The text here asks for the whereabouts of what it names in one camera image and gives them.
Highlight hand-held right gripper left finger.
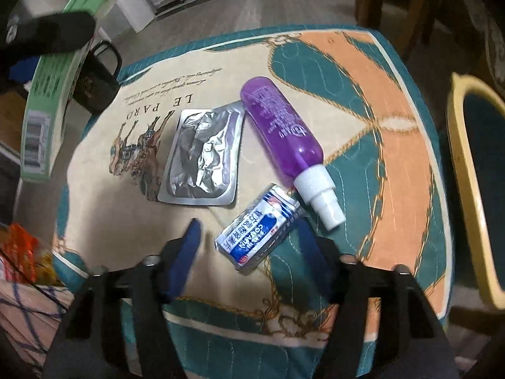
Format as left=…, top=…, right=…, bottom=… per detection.
left=41, top=218, right=206, bottom=379

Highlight black mug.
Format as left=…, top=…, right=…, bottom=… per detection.
left=71, top=40, right=123, bottom=114

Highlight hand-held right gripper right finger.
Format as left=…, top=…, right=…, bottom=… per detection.
left=294, top=217, right=462, bottom=379

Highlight wooden chair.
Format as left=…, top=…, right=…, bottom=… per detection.
left=353, top=0, right=446, bottom=62

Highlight purple spray bottle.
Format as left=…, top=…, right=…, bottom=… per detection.
left=240, top=76, right=347, bottom=230

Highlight green cardboard box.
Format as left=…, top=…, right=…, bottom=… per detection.
left=20, top=0, right=133, bottom=183

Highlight orange snack packet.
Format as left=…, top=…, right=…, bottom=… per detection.
left=0, top=223, right=45, bottom=285

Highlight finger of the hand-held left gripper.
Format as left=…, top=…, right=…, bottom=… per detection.
left=24, top=11, right=97, bottom=55

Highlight silver blister pack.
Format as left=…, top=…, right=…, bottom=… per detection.
left=157, top=100, right=246, bottom=207

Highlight person's plaid clothing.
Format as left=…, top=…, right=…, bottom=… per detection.
left=0, top=278, right=75, bottom=376

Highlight yellow-rimmed trash bin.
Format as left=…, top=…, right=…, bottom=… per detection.
left=446, top=72, right=505, bottom=311

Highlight blue and white crushed carton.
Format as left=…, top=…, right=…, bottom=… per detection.
left=214, top=183, right=304, bottom=274

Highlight printed teal and cream mat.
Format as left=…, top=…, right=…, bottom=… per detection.
left=51, top=26, right=454, bottom=379

